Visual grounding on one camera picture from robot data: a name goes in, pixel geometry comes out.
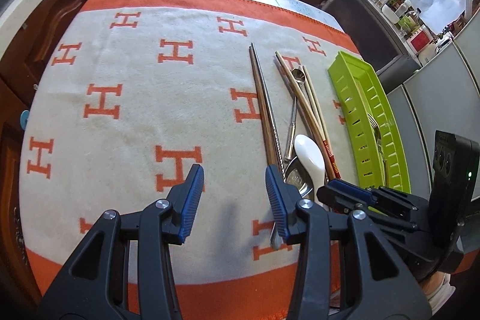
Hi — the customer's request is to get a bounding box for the orange white H-pattern cloth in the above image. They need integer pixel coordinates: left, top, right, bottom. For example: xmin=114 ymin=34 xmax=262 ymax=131
xmin=19 ymin=0 xmax=357 ymax=319

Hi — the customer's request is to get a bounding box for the wide steel serving spoon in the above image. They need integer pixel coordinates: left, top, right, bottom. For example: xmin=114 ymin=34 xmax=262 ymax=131
xmin=270 ymin=157 xmax=313 ymax=250

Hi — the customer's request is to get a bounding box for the grey cabinet appliance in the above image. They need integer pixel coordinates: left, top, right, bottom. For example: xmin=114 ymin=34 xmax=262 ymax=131
xmin=322 ymin=0 xmax=420 ymax=93

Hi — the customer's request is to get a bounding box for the green plastic utensil tray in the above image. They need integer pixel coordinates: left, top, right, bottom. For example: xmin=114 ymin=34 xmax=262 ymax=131
xmin=329 ymin=51 xmax=411 ymax=193

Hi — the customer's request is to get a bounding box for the pale chopstick striped end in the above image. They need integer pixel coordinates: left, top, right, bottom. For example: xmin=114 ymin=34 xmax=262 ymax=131
xmin=277 ymin=58 xmax=331 ymax=178

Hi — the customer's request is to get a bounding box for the metal twisted chopstick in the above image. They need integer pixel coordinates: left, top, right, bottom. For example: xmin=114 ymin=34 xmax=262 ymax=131
xmin=250 ymin=42 xmax=286 ymax=175

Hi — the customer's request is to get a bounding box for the pale chopstick orange end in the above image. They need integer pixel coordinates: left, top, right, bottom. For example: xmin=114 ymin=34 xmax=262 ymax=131
xmin=301 ymin=65 xmax=341 ymax=179

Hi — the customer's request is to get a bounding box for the steel fork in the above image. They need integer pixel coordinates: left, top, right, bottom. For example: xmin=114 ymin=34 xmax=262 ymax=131
xmin=367 ymin=112 xmax=388 ymax=187

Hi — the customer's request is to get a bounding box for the white ceramic soup spoon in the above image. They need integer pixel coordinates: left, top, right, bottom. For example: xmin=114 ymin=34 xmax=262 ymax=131
xmin=294 ymin=134 xmax=327 ymax=210

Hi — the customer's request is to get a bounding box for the person's right hand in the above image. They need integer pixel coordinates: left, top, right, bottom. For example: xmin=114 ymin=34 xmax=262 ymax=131
xmin=420 ymin=271 xmax=456 ymax=315

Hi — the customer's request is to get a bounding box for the brown chopstick red end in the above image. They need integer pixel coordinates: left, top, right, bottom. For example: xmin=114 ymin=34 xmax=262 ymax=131
xmin=275 ymin=51 xmax=339 ymax=179

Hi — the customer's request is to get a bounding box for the red label box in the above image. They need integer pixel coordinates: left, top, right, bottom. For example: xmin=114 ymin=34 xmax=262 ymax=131
xmin=407 ymin=28 xmax=432 ymax=54

